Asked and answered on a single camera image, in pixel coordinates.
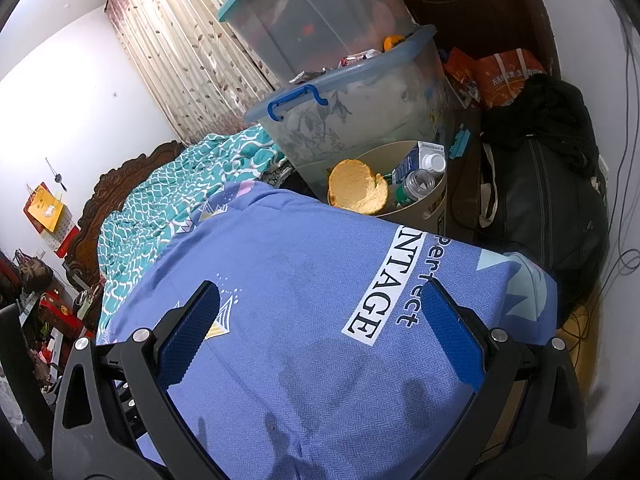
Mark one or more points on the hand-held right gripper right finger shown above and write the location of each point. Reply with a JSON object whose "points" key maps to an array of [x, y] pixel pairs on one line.
{"points": [[452, 335]]}

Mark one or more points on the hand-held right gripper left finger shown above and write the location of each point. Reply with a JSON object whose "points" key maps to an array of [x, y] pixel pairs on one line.
{"points": [[190, 330]]}

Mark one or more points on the beige waste bin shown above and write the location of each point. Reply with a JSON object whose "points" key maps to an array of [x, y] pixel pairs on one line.
{"points": [[425, 210]]}

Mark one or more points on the clear plastic bottle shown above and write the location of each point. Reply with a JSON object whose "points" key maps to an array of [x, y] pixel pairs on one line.
{"points": [[417, 182]]}

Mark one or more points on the orange peel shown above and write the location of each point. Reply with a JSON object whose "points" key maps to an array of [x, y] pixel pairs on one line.
{"points": [[357, 187]]}

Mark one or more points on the paper drink carton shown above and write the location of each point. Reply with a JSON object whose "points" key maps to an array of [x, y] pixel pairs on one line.
{"points": [[412, 160]]}

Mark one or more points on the cluttered shelf unit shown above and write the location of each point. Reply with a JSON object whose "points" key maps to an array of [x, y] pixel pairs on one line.
{"points": [[55, 310]]}

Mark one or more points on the teal patterned blanket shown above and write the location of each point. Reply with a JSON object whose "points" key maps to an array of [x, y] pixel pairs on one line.
{"points": [[165, 195]]}

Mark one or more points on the black duffel bag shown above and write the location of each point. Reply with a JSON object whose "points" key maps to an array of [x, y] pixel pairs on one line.
{"points": [[545, 210]]}

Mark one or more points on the carved wooden headboard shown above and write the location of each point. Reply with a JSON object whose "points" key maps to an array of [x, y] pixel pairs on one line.
{"points": [[110, 185]]}

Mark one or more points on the yellow paper bag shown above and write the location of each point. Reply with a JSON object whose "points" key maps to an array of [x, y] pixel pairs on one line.
{"points": [[47, 207]]}

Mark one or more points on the blue plastic clip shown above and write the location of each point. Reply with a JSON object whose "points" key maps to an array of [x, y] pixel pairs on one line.
{"points": [[460, 145]]}

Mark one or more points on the black cloth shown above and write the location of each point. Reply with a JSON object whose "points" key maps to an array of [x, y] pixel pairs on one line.
{"points": [[545, 110]]}

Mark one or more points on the clear storage box blue latch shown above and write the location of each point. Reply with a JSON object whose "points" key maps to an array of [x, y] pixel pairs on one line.
{"points": [[360, 105]]}

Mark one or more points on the orange snack packet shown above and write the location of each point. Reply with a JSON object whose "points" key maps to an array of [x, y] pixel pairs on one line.
{"points": [[457, 72]]}

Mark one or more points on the orange shopping bag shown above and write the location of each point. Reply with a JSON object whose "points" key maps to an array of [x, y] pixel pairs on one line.
{"points": [[505, 77]]}

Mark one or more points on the floral curtain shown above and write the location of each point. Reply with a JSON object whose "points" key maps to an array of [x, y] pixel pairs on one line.
{"points": [[180, 35]]}

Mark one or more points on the dark wooden cabinet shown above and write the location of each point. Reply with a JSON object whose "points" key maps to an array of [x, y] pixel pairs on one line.
{"points": [[475, 0]]}

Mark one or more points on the clear storage box teal lid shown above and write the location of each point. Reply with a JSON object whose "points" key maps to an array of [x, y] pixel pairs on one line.
{"points": [[310, 15]]}

